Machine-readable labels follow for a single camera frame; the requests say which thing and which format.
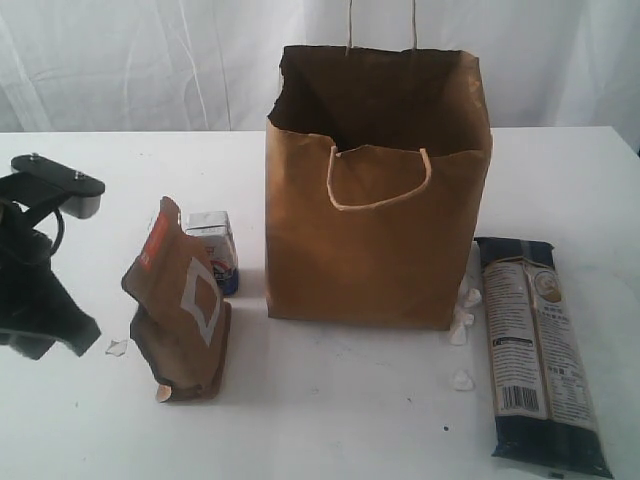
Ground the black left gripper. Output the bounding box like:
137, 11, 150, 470
1, 196, 100, 358

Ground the white crumpled lump far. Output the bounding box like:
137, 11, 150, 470
450, 369, 475, 391

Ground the brown snack pouch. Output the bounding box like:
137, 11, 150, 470
121, 196, 232, 402

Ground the white blue milk carton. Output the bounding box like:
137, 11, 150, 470
186, 211, 239, 296

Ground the brown paper bag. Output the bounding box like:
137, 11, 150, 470
263, 0, 494, 332

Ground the small torn paper scrap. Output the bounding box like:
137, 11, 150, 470
105, 339, 128, 358

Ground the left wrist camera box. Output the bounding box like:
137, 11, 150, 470
1, 153, 105, 220

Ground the white crumpled lump lower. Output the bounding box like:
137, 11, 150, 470
447, 324, 468, 346

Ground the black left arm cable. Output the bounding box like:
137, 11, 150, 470
34, 207, 67, 256

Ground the long spaghetti packet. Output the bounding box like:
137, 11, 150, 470
476, 237, 613, 479

